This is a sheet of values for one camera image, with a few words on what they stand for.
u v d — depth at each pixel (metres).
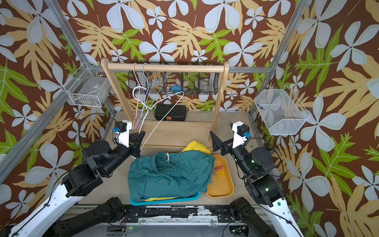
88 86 0.86
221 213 0.75
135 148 0.50
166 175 0.72
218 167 0.89
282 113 0.84
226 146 0.49
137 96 1.14
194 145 0.84
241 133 0.44
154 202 0.69
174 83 1.01
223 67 0.59
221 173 0.88
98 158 0.40
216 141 0.50
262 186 0.43
